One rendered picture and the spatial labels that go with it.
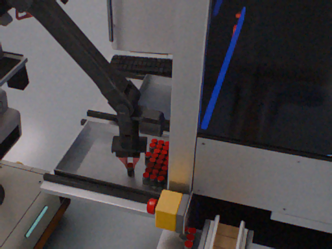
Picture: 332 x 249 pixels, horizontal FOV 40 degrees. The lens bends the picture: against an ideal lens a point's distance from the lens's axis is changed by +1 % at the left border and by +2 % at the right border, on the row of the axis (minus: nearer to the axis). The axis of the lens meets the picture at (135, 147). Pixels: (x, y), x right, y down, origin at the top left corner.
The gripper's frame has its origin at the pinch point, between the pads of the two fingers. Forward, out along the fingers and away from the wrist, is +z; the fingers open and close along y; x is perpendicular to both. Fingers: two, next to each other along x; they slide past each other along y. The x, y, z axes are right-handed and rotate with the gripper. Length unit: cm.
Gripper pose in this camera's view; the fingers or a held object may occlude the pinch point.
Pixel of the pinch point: (130, 165)
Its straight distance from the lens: 136.4
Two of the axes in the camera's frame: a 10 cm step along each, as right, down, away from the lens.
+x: 0.6, -6.6, 7.5
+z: 0.2, 7.5, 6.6
